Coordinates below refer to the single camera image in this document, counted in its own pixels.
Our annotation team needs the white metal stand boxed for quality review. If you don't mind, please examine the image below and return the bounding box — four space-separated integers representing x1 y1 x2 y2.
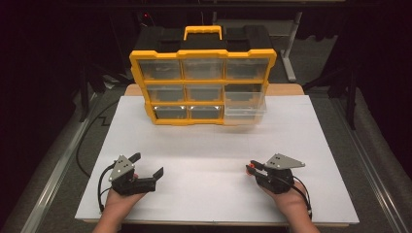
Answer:
280 12 304 83

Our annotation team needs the clear plastic drawer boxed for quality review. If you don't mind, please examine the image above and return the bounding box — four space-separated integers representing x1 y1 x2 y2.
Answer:
223 91 268 126

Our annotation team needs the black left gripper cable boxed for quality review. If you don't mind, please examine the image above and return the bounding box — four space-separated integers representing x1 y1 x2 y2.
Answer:
96 163 115 215

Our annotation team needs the yellow black drawer organizer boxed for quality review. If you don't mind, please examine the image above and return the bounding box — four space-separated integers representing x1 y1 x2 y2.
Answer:
128 24 278 126

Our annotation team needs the person's left hand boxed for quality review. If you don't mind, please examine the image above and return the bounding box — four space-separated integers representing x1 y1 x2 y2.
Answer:
104 189 147 212

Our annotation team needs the white foam board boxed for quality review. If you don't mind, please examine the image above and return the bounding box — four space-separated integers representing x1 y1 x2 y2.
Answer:
75 94 360 225

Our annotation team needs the person's right hand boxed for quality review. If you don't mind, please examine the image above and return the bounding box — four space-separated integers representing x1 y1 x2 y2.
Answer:
258 181 311 217

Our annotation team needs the set of clear drawers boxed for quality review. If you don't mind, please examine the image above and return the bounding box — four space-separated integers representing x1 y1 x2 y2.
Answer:
138 58 270 120

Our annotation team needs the metal floor rail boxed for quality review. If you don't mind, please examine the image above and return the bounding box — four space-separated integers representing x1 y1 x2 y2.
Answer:
329 96 410 233
18 93 102 233

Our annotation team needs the black floor cable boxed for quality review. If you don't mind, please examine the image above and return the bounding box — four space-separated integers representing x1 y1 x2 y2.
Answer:
75 100 120 179

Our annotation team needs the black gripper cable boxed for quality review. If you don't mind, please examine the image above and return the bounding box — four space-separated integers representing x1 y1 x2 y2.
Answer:
291 176 314 221
96 163 115 215

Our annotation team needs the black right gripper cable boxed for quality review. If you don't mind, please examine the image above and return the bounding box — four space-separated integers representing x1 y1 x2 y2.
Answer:
291 176 314 221

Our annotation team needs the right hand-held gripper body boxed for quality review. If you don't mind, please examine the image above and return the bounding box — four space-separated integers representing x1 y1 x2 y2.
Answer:
256 153 306 195

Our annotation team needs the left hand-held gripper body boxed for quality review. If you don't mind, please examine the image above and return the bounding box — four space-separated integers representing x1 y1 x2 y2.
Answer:
108 154 158 196

